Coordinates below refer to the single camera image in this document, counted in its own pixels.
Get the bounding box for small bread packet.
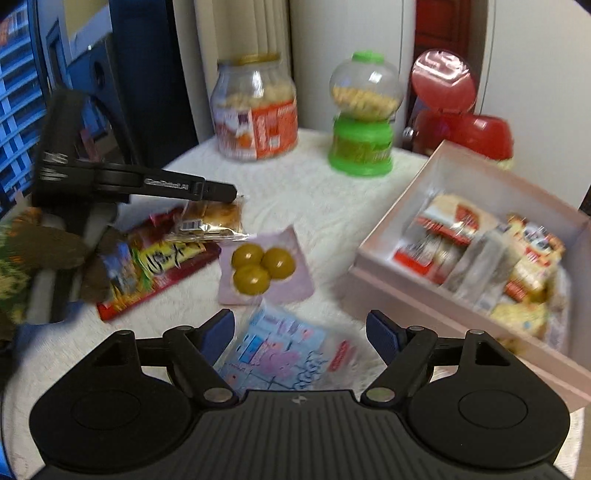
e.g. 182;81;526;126
166;195;249;242

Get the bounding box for blue pink cartoon snack bag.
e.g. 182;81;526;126
216;301;367;396

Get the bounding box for red yellow snack pouch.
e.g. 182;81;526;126
96;207;221;322

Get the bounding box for clear brown cookie packet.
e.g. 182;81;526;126
442;228;520;315

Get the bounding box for clear wafer stick packet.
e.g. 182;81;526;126
490;302;549;339

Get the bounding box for gloved left hand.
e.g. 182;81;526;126
1;207;124;345

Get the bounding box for clear jar orange label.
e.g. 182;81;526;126
211;52;298;162

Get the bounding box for pink pack three yellow balls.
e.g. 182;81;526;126
217;226;315;305

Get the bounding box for black speaker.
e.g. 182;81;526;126
68;33;136;165

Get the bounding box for pink cardboard box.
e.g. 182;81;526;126
342;141;590;411

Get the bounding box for white red snack packet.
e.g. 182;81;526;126
393;193;500;285

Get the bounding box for yellow panda snack bag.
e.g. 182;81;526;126
504;214;566;303

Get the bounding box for green candy dispenser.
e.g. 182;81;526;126
329;50;405;177

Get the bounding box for red round lidded container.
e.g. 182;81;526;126
405;49;514;170

